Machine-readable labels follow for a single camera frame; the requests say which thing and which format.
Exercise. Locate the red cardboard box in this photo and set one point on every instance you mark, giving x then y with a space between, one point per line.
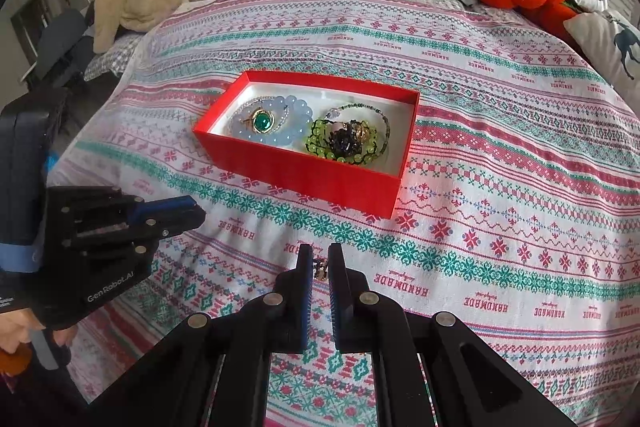
274 126

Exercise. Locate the dark office chair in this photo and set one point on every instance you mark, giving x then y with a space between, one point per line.
63 52

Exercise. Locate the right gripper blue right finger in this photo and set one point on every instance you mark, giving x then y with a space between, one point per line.
429 371

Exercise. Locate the patterned pink green bedspread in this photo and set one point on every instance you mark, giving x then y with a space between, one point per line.
464 159

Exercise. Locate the person's left hand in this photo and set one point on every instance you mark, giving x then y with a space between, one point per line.
17 326

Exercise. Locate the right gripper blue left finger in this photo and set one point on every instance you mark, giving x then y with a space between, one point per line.
214 372

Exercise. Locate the white deer pillow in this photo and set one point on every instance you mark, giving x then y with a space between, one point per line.
611 44

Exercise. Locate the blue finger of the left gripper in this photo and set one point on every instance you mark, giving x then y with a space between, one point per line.
171 208
175 221

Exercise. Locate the black hair claw clip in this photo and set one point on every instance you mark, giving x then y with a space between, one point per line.
344 142

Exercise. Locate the small gold earring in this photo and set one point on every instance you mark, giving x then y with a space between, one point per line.
361 130

